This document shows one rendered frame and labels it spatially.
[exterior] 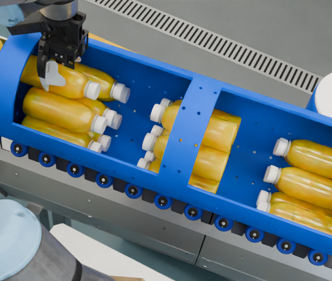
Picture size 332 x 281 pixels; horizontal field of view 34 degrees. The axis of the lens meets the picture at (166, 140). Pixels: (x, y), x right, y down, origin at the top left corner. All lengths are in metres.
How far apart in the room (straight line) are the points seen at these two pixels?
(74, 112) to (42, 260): 0.53
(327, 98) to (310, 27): 1.90
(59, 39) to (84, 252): 0.43
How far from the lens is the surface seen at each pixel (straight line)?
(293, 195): 1.26
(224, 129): 1.16
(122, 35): 3.06
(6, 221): 0.75
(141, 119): 1.39
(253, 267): 1.37
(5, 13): 0.96
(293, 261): 1.33
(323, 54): 3.24
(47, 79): 1.21
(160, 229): 1.36
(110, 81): 1.28
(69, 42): 1.14
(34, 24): 1.15
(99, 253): 1.01
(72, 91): 1.22
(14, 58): 1.20
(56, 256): 0.78
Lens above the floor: 2.07
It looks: 53 degrees down
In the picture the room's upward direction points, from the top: 10 degrees clockwise
